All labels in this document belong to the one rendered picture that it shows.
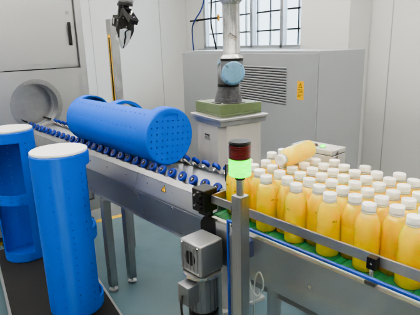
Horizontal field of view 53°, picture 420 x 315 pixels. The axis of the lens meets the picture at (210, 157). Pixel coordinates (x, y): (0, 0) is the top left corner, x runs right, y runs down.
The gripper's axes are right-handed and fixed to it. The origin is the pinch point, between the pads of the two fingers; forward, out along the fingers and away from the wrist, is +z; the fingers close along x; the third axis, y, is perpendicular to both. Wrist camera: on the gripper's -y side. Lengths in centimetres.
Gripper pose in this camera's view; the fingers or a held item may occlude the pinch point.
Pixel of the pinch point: (123, 45)
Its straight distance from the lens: 214.7
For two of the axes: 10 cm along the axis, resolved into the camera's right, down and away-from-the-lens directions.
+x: -7.6, 0.5, -6.4
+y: -6.3, -2.8, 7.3
